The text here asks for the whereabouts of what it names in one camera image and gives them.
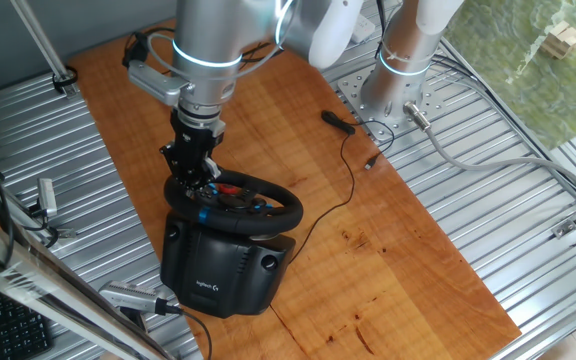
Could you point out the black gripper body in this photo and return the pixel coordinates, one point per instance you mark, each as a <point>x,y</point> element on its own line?
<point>195,147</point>

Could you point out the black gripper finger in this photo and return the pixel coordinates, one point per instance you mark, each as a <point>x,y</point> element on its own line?
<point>170,162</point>
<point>207,172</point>

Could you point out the black racing steering wheel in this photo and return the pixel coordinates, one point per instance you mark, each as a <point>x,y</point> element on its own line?
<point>268,220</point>

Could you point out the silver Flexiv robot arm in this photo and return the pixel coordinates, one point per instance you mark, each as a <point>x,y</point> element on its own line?
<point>208,40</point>

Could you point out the silver robot mounting plate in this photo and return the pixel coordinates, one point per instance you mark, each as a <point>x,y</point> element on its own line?
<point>350,90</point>

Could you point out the slim aluminium pole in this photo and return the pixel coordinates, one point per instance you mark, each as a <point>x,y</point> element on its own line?
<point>38,37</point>

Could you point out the white power strip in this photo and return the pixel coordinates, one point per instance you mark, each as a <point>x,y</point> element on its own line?
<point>363,30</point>

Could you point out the black keyboard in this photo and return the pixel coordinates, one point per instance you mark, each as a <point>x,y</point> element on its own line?
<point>15,330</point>

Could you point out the wooden block pile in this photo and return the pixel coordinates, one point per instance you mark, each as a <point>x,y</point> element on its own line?
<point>563,39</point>

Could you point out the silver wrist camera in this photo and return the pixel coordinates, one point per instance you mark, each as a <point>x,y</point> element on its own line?
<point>155,82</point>

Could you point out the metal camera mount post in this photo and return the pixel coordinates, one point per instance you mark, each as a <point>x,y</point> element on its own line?
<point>65,232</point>

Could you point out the silver depth camera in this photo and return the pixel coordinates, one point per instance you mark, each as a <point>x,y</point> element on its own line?
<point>130,296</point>
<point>47,197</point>

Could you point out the metal corner bracket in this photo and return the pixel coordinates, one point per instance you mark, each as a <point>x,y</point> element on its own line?
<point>43,285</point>

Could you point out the aluminium corner bracket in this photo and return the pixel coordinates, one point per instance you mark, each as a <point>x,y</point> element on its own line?
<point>564,228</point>

